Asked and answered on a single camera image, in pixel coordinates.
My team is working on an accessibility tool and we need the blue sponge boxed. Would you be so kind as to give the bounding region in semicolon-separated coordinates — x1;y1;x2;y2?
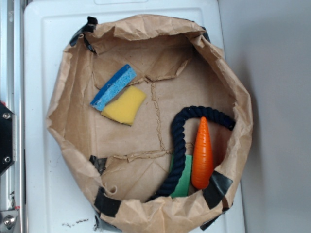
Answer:
90;64;136;111

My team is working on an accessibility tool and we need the yellow sponge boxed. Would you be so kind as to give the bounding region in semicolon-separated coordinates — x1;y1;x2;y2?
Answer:
101;86;146;126

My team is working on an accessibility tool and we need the green sponge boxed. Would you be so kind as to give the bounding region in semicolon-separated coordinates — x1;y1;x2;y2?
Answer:
171;154;192;198

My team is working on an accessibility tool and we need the brown paper bag bin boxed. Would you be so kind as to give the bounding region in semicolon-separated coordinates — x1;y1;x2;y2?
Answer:
47;15;253;233

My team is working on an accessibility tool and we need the orange plastic carrot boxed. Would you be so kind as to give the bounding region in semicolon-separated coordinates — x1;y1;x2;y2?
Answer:
191;117;214;190

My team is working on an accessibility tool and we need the white plastic tray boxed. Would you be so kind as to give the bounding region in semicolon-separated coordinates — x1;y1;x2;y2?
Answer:
23;0;246;233

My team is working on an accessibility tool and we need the dark blue rope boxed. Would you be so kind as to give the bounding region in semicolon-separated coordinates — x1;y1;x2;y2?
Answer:
150;105;236;200

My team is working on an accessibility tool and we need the black mounting bracket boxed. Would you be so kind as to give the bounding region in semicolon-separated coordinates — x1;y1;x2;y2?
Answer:
0;102;15;176

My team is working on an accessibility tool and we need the aluminium frame rail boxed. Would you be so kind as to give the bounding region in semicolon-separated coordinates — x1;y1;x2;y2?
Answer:
0;0;27;233

